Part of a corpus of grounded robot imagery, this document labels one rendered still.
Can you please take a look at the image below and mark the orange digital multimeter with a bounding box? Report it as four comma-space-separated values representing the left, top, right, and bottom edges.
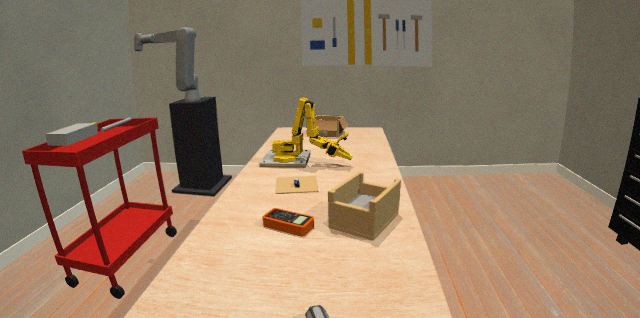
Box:
263, 208, 314, 236

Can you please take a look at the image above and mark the tan flat mat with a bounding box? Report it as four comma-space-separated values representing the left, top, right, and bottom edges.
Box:
276, 176, 319, 194

